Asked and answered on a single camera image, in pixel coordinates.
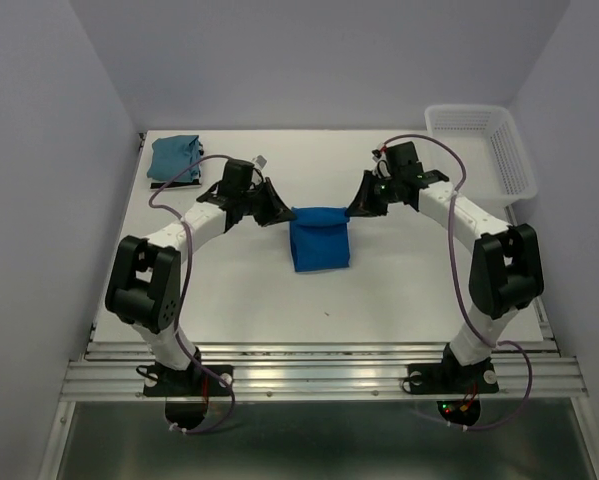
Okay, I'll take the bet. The aluminium mounting rail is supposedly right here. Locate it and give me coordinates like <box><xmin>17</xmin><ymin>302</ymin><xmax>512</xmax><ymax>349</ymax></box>
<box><xmin>60</xmin><ymin>340</ymin><xmax>588</xmax><ymax>402</ymax></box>

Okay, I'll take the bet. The black white striped tank top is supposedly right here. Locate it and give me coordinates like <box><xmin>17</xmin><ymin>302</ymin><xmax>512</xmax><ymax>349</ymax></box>
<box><xmin>149</xmin><ymin>181</ymin><xmax>202</xmax><ymax>191</ymax></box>

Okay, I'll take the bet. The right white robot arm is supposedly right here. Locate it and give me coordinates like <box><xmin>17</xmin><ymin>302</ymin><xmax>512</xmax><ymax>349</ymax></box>
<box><xmin>346</xmin><ymin>134</ymin><xmax>544</xmax><ymax>390</ymax></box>

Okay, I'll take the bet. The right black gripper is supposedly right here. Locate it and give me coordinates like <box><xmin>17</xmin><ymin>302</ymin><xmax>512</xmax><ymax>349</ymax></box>
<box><xmin>344</xmin><ymin>169</ymin><xmax>401</xmax><ymax>217</ymax></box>

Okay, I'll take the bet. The blue tank top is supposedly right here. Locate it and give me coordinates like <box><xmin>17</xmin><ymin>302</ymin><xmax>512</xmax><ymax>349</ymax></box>
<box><xmin>289</xmin><ymin>207</ymin><xmax>351</xmax><ymax>273</ymax></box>

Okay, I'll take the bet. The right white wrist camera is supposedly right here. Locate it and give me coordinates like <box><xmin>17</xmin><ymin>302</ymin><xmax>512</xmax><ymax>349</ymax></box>
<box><xmin>371</xmin><ymin>144</ymin><xmax>391</xmax><ymax>178</ymax></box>

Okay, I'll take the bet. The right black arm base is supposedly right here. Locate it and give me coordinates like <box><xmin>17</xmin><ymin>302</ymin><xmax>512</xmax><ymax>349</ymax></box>
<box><xmin>401</xmin><ymin>346</ymin><xmax>499</xmax><ymax>428</ymax></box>

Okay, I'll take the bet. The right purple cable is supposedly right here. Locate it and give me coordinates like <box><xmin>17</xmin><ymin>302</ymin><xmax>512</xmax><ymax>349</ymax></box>
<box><xmin>373</xmin><ymin>133</ymin><xmax>533</xmax><ymax>432</ymax></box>

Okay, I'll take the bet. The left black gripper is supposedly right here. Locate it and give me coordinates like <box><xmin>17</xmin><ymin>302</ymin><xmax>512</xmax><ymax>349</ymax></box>
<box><xmin>239</xmin><ymin>177</ymin><xmax>294</xmax><ymax>227</ymax></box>

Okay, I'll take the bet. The white plastic basket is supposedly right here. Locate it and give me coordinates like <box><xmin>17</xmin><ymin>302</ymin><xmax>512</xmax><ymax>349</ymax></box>
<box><xmin>424</xmin><ymin>104</ymin><xmax>538</xmax><ymax>213</ymax></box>

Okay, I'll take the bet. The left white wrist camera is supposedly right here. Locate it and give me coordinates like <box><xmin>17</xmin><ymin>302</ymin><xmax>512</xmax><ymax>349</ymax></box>
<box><xmin>253</xmin><ymin>155</ymin><xmax>268</xmax><ymax>169</ymax></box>

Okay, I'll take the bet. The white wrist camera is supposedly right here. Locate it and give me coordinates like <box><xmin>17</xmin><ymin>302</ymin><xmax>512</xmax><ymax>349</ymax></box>
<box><xmin>253</xmin><ymin>155</ymin><xmax>268</xmax><ymax>169</ymax></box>
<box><xmin>371</xmin><ymin>144</ymin><xmax>391</xmax><ymax>178</ymax></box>

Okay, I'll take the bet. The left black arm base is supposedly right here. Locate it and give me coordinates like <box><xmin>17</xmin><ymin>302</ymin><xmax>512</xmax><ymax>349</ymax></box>
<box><xmin>135</xmin><ymin>363</ymin><xmax>234</xmax><ymax>435</ymax></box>

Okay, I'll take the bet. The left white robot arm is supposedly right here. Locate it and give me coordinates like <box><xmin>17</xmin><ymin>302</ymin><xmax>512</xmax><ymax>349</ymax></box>
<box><xmin>104</xmin><ymin>155</ymin><xmax>296</xmax><ymax>394</ymax></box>

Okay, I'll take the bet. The teal tank top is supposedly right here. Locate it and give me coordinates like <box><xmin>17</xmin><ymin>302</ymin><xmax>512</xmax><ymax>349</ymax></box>
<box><xmin>147</xmin><ymin>135</ymin><xmax>203</xmax><ymax>183</ymax></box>

